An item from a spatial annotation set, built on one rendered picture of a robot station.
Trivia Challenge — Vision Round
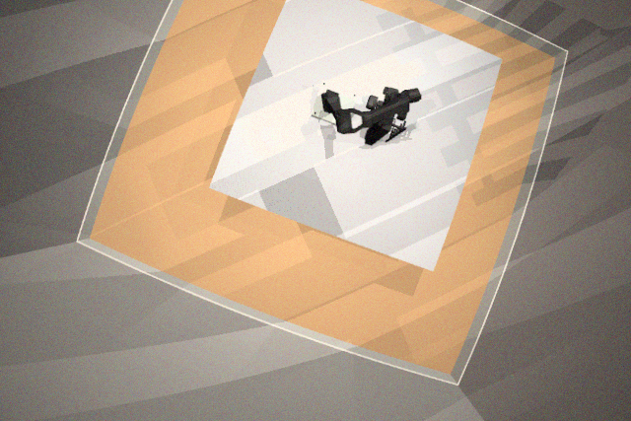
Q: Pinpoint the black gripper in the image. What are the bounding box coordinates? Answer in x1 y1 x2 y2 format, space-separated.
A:
366 95 407 120

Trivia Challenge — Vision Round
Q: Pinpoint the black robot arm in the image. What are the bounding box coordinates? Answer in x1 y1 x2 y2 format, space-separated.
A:
321 87 421 134

